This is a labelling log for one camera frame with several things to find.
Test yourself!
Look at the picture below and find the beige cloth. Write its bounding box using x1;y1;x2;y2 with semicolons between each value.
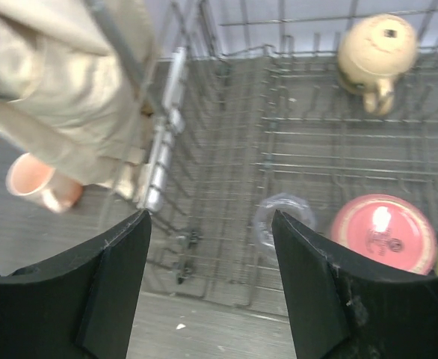
0;1;154;201

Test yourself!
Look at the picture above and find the clear glass cup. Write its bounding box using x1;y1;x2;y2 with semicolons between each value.
252;192;319;259

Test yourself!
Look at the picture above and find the beige round mug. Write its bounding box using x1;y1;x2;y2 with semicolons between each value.
337;13;418;116

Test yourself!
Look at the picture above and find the grey wire dish rack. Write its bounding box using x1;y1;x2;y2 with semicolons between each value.
144;1;438;315

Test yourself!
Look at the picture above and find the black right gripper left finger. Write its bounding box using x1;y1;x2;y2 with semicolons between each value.
0;212;152;358

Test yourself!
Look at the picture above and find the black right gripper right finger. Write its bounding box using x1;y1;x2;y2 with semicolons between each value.
272;212;438;358

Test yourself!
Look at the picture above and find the white metal clothes rack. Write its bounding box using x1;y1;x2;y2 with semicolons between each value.
141;47;188;212

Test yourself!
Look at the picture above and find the peach pink mug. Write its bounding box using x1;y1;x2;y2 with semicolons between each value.
5;153;83;213

